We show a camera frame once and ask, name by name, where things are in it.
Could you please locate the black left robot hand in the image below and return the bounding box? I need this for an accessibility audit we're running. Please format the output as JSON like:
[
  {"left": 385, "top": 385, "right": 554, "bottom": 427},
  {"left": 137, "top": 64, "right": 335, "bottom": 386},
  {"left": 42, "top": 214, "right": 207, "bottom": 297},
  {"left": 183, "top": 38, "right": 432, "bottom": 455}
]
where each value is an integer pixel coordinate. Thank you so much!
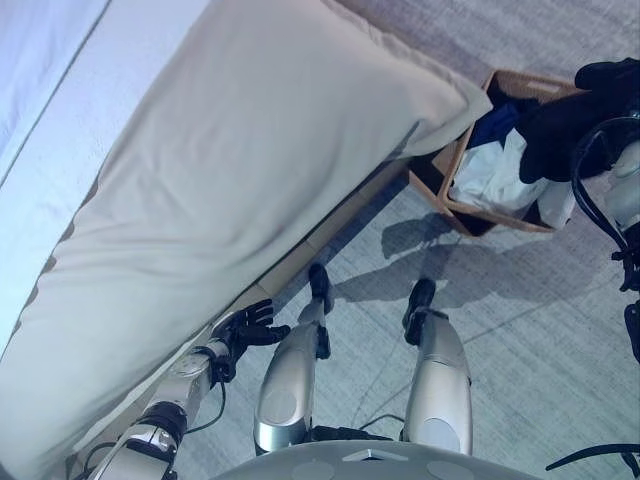
[{"left": 208, "top": 298, "right": 292, "bottom": 352}]

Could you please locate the woven wicker laundry basket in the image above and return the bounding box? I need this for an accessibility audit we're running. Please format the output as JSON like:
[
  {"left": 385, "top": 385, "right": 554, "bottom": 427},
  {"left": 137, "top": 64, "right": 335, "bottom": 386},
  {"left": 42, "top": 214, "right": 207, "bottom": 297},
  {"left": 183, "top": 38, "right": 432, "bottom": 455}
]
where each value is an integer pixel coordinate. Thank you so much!
[{"left": 407, "top": 68, "right": 587, "bottom": 238}]

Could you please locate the right robot hand silver back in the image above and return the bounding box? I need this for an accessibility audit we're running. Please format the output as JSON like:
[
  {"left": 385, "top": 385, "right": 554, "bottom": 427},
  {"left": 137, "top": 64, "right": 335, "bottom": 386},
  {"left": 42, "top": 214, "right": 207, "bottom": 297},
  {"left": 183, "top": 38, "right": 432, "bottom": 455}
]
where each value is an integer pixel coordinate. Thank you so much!
[{"left": 573, "top": 57, "right": 640, "bottom": 120}]

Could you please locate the silver robot leg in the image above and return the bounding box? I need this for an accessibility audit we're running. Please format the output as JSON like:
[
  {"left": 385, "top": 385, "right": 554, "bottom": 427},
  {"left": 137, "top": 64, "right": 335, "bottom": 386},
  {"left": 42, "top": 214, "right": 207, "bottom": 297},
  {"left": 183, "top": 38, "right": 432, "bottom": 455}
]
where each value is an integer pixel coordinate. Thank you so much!
[
  {"left": 401, "top": 277, "right": 475, "bottom": 457},
  {"left": 252, "top": 263, "right": 335, "bottom": 457}
]

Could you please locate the silver right robot leg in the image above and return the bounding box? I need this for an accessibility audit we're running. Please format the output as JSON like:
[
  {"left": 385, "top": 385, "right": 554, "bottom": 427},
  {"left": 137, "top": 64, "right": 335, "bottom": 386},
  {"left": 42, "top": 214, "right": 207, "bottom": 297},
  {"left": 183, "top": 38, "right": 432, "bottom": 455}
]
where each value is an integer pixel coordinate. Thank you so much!
[{"left": 401, "top": 277, "right": 475, "bottom": 457}]

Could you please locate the beige padded bed frame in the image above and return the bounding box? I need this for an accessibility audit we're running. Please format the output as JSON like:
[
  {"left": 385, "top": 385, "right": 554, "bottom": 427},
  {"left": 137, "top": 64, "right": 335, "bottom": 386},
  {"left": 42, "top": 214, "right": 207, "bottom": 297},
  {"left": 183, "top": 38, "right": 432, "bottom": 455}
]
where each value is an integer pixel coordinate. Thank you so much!
[{"left": 63, "top": 158, "right": 412, "bottom": 467}]

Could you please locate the grey woven rug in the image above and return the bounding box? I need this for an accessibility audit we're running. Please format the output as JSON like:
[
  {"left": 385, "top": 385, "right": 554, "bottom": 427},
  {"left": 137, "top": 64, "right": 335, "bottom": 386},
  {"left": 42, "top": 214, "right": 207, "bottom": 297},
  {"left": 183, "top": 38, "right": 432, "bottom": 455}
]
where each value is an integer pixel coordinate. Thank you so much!
[{"left": 164, "top": 0, "right": 640, "bottom": 480}]

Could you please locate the blue garment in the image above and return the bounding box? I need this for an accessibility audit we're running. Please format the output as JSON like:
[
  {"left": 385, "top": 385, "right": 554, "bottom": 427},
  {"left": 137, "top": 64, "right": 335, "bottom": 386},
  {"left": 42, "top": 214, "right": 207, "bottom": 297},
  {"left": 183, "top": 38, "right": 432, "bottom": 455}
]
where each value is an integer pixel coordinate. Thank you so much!
[{"left": 471, "top": 98, "right": 542, "bottom": 147}]

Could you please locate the silver left robot leg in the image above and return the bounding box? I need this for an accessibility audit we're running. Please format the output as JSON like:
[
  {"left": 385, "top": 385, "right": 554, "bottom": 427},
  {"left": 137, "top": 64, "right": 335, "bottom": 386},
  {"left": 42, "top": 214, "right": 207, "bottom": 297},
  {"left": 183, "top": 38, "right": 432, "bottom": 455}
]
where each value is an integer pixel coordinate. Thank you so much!
[{"left": 252, "top": 263, "right": 335, "bottom": 457}]

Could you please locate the grey robot torso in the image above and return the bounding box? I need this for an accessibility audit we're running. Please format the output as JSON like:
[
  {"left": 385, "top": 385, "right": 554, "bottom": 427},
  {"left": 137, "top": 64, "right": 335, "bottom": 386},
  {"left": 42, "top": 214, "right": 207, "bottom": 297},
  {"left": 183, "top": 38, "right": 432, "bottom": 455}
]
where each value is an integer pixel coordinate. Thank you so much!
[{"left": 208, "top": 438, "right": 554, "bottom": 480}]

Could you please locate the white duvet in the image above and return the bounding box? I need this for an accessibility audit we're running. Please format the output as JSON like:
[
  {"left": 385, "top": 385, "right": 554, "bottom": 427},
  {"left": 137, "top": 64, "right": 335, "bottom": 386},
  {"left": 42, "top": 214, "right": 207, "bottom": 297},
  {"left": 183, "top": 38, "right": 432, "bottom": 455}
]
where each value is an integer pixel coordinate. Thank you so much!
[{"left": 0, "top": 0, "right": 114, "bottom": 187}]

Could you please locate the white garment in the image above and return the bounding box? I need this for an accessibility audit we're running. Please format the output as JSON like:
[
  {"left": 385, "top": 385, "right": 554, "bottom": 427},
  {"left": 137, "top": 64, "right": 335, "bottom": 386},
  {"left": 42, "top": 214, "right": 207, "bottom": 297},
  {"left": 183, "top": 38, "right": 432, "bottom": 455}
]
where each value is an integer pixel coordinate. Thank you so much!
[{"left": 448, "top": 131, "right": 577, "bottom": 227}]

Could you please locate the bed with beige cover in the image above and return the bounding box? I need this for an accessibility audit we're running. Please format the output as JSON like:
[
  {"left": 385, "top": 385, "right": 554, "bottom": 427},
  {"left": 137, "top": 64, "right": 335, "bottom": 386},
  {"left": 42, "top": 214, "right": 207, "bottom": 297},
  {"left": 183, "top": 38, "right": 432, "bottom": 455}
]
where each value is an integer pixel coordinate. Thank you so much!
[{"left": 0, "top": 0, "right": 495, "bottom": 477}]

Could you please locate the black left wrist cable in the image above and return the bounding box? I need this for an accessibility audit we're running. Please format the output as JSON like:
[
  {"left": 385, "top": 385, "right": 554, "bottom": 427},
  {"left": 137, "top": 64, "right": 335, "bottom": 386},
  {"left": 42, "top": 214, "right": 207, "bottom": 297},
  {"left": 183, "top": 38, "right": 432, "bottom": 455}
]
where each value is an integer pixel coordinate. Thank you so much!
[{"left": 184, "top": 364, "right": 229, "bottom": 434}]

